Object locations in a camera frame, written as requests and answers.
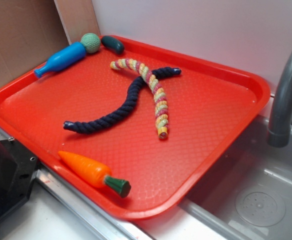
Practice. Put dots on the green knitted ball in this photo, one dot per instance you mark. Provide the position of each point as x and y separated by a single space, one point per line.
91 42

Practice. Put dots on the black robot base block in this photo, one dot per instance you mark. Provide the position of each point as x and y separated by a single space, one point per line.
18 166

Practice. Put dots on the red plastic tray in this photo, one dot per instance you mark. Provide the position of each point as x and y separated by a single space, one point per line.
209 105

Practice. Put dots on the orange plastic toy carrot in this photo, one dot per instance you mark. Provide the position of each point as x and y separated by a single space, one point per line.
95 173

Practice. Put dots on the dark green toy cucumber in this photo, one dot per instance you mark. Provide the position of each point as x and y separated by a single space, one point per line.
113 44

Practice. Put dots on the blue plastic toy bottle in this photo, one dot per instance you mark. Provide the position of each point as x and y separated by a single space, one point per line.
62 59

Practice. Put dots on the grey toy sink basin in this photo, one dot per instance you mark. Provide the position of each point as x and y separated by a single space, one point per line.
247 193

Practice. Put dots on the grey toy faucet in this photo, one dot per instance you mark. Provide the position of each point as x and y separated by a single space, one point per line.
280 120

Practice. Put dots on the brown cardboard panel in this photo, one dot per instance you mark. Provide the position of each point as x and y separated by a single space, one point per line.
32 30

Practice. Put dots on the multicolour braided rope toy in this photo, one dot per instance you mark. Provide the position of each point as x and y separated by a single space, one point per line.
159 95

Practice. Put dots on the navy blue rope toy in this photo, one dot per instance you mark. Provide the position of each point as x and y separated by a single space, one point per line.
112 118

